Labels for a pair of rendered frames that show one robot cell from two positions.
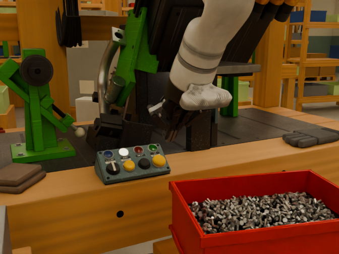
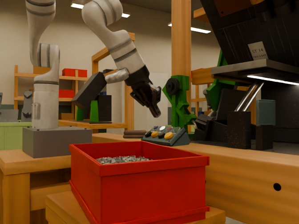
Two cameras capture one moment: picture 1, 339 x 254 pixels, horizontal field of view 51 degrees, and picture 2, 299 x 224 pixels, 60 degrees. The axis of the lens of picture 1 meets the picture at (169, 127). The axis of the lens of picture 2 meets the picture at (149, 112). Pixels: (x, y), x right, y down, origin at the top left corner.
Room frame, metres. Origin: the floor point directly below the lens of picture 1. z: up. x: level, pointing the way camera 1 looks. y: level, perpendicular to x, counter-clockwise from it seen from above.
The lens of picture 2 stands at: (0.51, -0.76, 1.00)
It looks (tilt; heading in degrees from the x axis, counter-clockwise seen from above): 0 degrees down; 77
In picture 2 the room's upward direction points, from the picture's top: straight up
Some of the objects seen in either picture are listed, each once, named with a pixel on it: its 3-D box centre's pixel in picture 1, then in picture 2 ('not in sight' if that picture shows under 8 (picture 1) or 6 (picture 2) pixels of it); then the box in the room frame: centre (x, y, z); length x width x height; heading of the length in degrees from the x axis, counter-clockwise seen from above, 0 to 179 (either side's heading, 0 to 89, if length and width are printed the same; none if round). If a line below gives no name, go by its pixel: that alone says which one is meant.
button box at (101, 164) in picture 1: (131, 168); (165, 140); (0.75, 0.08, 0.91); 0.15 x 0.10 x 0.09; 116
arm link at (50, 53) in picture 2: not in sight; (47, 66); (0.34, 0.32, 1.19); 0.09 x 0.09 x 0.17; 5
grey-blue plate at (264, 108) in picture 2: (207, 118); (266, 124); (1.00, -0.11, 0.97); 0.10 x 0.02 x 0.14; 26
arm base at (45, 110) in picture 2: not in sight; (46, 106); (0.34, 0.32, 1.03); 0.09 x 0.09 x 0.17; 25
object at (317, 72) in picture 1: (309, 66); not in sight; (10.38, -4.04, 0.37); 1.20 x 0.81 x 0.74; 108
